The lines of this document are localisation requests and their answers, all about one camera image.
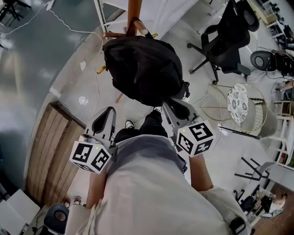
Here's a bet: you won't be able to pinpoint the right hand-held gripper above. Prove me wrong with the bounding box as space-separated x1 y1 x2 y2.
162 99 217 158

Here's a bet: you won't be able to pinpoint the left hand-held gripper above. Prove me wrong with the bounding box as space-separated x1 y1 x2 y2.
69 106 118 174

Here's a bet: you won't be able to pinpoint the black backpack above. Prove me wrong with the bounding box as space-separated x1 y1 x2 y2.
102 19 191 107

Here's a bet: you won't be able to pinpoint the brown wooden coat rack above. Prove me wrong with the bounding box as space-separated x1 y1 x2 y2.
102 0 150 104

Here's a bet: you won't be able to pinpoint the person's right forearm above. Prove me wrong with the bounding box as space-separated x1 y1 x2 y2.
187 152 215 192

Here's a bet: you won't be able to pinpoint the person's left forearm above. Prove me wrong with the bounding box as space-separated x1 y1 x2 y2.
86 171 109 208

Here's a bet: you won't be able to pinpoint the person's left patterned sneaker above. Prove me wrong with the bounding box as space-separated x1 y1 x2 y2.
124 118 136 130

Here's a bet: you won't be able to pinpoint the person's black trousers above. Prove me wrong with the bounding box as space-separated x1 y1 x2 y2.
114 111 170 144

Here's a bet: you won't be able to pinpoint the wooden plank pallet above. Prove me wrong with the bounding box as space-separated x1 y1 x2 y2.
25 103 87 207

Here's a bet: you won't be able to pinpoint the floral round cushion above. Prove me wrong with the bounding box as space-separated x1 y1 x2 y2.
226 83 249 122

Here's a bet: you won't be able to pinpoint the person's grey shirt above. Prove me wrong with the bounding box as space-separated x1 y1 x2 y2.
66 134 252 235

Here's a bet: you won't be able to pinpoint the grey shell chair black legs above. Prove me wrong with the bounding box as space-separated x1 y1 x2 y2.
217 107 279 141
234 157 277 183

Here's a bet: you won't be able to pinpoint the black round stool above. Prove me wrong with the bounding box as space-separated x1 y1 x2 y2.
43 203 70 234

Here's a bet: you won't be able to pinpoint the white metal shelving unit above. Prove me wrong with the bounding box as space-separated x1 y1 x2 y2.
93 0 201 35

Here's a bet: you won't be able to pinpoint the small black office chair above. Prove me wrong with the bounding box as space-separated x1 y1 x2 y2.
233 188 261 213

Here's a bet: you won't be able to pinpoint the white cabinet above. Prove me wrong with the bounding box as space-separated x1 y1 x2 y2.
0 189 41 235

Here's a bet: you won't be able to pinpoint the gold wire chair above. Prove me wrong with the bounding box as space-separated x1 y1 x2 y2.
199 82 268 134

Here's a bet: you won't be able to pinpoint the white frame table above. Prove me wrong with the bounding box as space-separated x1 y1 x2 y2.
273 101 294 166

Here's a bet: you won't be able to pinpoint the long white cable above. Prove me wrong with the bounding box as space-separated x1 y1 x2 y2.
51 9 104 43

